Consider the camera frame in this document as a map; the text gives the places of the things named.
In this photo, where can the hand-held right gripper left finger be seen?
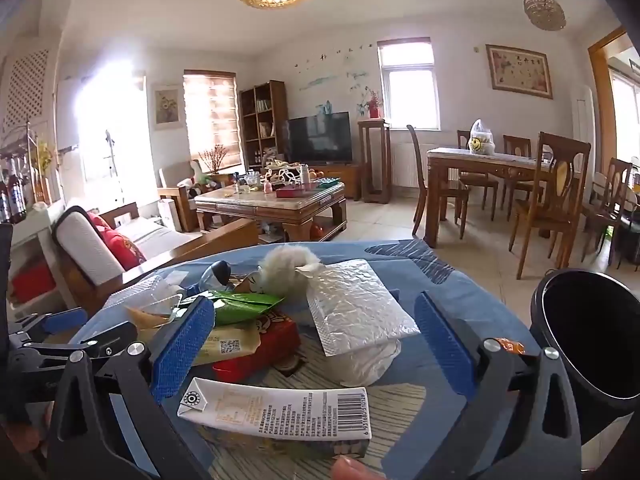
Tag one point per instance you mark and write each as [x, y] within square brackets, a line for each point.
[182, 345]

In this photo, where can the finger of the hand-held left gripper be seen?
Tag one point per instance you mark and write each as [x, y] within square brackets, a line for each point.
[110, 332]
[65, 319]

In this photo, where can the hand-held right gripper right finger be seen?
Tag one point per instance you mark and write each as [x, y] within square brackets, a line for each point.
[442, 345]

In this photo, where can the red cartoon drink carton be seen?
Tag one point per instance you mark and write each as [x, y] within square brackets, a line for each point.
[270, 350]

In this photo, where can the white milk carton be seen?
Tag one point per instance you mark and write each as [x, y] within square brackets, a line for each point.
[275, 410]

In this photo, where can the black trash bin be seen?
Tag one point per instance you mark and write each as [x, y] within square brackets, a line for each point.
[590, 375]

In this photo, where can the person's left hand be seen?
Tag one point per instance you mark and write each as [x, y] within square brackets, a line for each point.
[22, 435]

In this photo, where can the person's right hand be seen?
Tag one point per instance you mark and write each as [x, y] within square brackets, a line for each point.
[355, 469]

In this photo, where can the clear plastic container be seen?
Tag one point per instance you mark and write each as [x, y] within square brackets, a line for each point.
[135, 295]

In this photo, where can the beige snack packet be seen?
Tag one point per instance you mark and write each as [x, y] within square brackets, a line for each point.
[230, 345]

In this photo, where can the blue tablecloth round table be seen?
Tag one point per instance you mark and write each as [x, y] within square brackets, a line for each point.
[480, 300]

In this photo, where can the orange candy wrapper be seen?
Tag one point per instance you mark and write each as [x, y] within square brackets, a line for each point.
[511, 346]

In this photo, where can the clear cup with dark lid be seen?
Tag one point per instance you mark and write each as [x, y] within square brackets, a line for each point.
[217, 272]

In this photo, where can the red cushion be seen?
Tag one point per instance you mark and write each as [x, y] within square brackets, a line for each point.
[120, 250]

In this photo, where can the silver foil bag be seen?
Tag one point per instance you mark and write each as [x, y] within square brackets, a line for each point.
[355, 305]

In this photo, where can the fluffy white ball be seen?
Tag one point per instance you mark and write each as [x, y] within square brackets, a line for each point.
[287, 267]

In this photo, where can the white paper bag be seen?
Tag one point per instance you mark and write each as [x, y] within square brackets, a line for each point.
[170, 212]

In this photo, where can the bottle rack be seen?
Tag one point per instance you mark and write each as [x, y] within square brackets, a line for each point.
[15, 195]

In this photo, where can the wooden coffee table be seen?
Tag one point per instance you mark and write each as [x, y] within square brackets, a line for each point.
[270, 210]

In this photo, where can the wooden armchair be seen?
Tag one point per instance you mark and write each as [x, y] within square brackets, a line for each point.
[175, 175]

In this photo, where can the wooden dining chair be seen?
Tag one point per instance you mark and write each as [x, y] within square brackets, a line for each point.
[550, 210]
[417, 160]
[462, 140]
[517, 145]
[612, 200]

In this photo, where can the wooden dining table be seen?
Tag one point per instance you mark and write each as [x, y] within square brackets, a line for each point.
[480, 160]

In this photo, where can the pink tray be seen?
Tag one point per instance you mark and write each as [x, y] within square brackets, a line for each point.
[295, 191]

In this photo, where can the wooden television cabinet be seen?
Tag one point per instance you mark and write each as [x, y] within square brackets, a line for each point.
[345, 180]

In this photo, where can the white plastic bag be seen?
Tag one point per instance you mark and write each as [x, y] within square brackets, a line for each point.
[481, 140]

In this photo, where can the wooden bookshelf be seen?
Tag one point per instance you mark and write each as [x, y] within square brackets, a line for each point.
[250, 125]

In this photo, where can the tall wooden plant stand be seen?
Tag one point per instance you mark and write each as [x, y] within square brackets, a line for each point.
[374, 125]

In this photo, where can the striped window blind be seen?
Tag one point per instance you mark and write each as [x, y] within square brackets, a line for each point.
[210, 115]

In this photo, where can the flat screen television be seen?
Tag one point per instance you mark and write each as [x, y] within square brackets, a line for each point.
[320, 137]

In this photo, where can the red flower pot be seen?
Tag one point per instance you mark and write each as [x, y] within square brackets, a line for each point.
[374, 110]

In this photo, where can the small white window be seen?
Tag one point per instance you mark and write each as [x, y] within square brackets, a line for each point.
[407, 90]

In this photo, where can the white standing air conditioner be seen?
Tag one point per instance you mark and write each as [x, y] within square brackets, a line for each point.
[582, 125]

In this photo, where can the white wall radiator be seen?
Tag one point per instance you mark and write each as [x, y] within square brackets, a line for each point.
[407, 162]

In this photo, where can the sunflower wall picture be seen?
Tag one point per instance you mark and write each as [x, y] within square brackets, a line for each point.
[166, 107]

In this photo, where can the framed wall picture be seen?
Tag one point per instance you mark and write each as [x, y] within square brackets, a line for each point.
[520, 72]

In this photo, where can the wooden door frame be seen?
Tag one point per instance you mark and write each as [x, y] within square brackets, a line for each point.
[597, 85]

